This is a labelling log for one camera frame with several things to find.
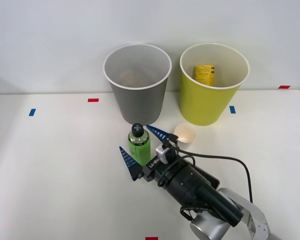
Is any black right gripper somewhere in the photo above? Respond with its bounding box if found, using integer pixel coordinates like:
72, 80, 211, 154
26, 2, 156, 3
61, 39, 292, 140
118, 124, 193, 185

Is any green bottle with black cap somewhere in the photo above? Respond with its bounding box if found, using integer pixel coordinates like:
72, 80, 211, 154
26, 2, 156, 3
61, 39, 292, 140
127, 122, 152, 168

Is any grey plastic waste bin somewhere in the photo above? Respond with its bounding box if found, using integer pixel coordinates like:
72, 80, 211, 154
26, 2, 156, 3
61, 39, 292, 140
102, 43, 173, 127

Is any small white paper cup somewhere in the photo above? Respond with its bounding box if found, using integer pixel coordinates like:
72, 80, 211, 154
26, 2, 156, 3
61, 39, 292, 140
174, 123, 198, 145

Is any yellow-green plastic waste bin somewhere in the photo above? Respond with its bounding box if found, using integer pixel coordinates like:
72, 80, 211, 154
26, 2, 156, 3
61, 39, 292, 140
179, 42, 251, 127

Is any black smartphone with pink case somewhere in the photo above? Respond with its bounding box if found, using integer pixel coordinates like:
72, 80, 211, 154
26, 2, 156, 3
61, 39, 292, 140
194, 167, 221, 190

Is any yellow drink can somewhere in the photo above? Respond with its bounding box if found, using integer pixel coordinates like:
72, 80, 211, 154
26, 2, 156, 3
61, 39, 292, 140
194, 64, 215, 87

